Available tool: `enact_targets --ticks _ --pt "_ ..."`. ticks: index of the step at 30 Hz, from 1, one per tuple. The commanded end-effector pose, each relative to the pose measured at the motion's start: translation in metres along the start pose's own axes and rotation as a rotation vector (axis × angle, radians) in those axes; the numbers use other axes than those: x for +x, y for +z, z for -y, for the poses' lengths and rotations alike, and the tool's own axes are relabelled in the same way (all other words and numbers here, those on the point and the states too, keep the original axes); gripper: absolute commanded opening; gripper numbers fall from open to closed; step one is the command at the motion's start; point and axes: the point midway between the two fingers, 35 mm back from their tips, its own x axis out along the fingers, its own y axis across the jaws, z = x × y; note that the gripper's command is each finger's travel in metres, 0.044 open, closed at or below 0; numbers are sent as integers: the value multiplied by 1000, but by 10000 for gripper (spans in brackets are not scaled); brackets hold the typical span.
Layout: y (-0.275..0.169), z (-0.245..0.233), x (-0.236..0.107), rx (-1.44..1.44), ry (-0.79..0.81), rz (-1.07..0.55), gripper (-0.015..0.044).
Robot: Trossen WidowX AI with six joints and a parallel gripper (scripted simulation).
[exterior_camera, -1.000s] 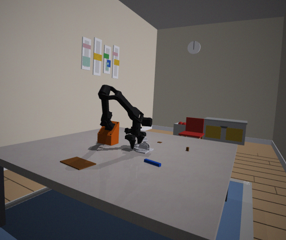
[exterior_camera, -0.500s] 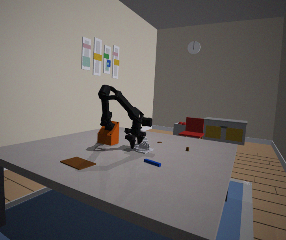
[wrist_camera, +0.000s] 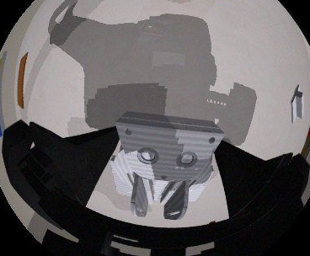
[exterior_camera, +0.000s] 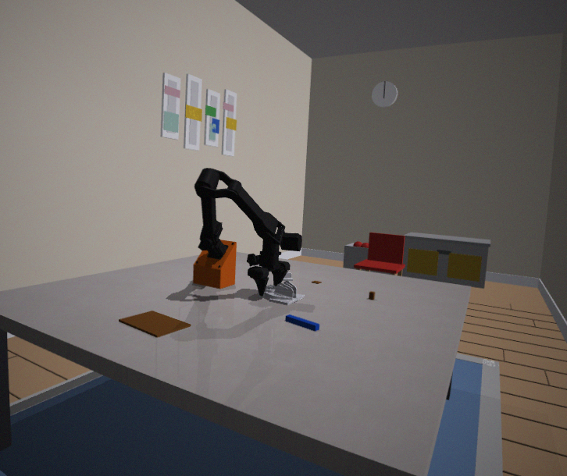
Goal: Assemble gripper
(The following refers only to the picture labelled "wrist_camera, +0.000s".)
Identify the brown flat plate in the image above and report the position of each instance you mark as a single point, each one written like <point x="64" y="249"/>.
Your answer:
<point x="20" y="81"/>

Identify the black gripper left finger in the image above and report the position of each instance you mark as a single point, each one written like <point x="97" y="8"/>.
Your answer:
<point x="80" y="160"/>

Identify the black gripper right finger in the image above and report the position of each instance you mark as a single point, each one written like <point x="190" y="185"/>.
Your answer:
<point x="243" y="175"/>

